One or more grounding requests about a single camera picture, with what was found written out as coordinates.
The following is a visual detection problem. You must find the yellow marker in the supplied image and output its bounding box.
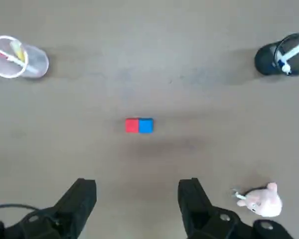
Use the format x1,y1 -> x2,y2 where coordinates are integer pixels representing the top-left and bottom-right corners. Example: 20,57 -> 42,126
10,40 -> 26,62

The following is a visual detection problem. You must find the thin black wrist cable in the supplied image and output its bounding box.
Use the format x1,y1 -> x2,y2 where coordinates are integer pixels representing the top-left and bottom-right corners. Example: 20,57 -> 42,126
0,203 -> 60,226

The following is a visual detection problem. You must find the blue magnetic block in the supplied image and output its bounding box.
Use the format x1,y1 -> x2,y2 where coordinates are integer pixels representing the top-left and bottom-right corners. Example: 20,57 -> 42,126
139,118 -> 154,134

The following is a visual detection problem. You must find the pink plush toy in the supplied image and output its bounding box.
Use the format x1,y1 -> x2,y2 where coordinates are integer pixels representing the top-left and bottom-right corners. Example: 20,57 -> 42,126
232,182 -> 283,217

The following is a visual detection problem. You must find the clear plastic cup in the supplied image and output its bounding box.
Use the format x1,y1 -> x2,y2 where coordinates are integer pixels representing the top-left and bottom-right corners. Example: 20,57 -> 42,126
0,35 -> 50,80

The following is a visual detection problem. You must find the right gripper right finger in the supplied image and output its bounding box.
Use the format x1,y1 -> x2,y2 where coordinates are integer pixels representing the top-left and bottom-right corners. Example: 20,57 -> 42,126
177,177 -> 294,239

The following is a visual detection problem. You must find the white pen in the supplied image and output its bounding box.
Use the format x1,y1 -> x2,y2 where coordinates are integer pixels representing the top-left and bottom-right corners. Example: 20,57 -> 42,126
273,36 -> 299,76

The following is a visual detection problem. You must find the red-capped pen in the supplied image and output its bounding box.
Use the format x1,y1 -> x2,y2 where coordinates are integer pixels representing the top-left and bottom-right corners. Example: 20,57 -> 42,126
0,43 -> 40,75

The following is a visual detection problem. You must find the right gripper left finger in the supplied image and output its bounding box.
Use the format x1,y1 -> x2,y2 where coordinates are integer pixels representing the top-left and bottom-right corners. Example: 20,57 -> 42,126
0,177 -> 98,239

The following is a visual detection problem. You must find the black mesh pen cup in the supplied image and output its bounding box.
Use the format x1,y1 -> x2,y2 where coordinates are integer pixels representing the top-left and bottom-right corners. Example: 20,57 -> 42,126
254,32 -> 299,77

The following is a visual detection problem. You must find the red magnetic block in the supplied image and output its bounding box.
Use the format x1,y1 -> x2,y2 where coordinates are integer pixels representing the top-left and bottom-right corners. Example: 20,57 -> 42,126
125,118 -> 140,133

